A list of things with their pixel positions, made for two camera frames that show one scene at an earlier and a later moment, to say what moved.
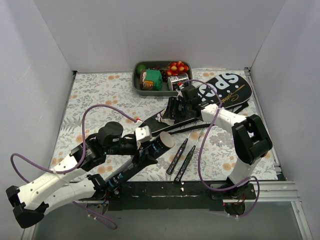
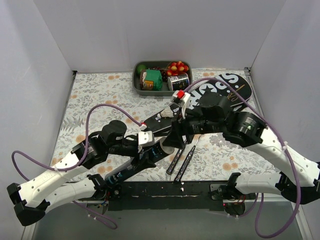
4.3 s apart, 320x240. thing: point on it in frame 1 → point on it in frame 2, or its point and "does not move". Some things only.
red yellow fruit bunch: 176,69 does not move
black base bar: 173,195 does not move
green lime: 140,67 does not move
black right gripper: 173,110 → 177,135
